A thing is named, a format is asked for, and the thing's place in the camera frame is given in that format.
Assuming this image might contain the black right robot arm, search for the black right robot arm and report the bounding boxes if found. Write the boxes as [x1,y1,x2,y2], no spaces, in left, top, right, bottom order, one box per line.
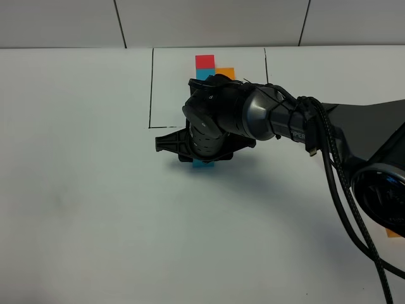
[175,74,404,236]

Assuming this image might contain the red template block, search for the red template block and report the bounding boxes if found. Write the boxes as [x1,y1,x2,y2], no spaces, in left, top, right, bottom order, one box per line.
[195,54,215,70]

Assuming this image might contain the black right camera cable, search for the black right camera cable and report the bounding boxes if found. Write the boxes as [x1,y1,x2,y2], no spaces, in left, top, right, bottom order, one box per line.
[299,96,405,304]

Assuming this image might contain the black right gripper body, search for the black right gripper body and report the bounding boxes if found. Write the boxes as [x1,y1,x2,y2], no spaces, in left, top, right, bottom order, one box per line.
[178,122,234,164]

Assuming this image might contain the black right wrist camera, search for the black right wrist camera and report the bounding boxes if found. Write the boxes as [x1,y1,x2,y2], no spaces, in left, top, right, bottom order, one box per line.
[155,129,191,157]

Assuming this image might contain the blue template block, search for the blue template block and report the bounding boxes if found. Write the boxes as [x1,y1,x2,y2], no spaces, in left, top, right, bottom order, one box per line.
[196,68,215,80]

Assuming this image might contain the orange template block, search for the orange template block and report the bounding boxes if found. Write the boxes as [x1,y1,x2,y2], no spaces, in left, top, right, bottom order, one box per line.
[215,67,235,80]

